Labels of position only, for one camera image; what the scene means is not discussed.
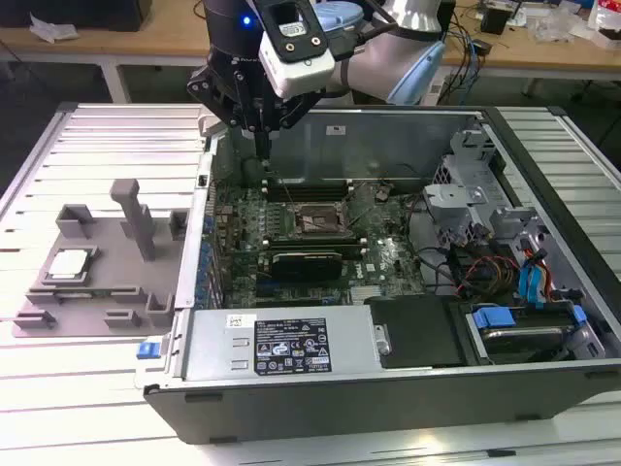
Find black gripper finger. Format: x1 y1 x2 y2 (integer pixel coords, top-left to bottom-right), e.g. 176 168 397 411
262 91 324 164
187 67 263 164

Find thin metal locking lever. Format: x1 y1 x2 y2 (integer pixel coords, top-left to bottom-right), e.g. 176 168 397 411
278 175 296 208

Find metal socket cover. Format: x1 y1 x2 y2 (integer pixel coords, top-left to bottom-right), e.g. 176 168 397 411
340 183 382 230

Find silver CPU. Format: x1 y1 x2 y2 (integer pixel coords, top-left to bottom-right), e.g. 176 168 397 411
46 249 97 283

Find CPU socket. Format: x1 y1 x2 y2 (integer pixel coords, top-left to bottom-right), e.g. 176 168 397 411
294 201 344 236

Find wooden desk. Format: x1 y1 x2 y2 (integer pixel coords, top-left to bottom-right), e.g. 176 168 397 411
0 0 621 106

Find green motherboard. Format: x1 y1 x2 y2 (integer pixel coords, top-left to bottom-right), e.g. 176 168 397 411
208 179 428 310

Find black graphics card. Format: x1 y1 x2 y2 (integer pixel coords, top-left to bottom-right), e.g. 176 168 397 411
269 250 343 282

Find crumpled white plastic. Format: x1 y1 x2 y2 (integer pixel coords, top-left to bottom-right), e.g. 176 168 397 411
28 12 80 45

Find grey metal drive cage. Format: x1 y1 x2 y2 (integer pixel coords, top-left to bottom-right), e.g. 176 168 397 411
420 120 552 253

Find silver chipset heatsink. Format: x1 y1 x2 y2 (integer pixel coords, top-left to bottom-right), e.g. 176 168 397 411
349 284 385 306

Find grey parts rack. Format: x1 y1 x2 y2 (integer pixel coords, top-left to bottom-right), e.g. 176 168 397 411
10 178 190 339

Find small black box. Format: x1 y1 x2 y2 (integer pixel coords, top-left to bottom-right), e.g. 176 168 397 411
479 4 511 36

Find silver power supply unit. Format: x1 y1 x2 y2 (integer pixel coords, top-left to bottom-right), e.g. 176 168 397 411
181 305 384 383

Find black plastic drive cover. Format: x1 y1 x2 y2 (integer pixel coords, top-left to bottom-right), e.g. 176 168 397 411
363 294 470 370

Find clear plastic bags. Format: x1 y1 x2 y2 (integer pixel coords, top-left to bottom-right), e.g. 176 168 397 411
528 7 591 44

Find black open PC case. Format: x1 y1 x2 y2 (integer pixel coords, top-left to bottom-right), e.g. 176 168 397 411
133 103 621 446

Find hard disk in blue carrier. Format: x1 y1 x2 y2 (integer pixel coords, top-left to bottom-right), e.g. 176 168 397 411
465 303 588 365

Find red and white bag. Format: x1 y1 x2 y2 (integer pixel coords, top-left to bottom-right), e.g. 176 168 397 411
589 0 621 50

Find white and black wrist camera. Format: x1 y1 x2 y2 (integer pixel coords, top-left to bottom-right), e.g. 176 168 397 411
251 0 337 99

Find black camera cable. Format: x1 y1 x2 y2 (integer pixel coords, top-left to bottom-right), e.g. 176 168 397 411
329 0 407 62

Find red yellow wire bundle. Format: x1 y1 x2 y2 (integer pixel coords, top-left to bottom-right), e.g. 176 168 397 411
448 240 523 298

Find blue data wire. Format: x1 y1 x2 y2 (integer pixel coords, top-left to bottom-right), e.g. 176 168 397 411
516 261 552 312

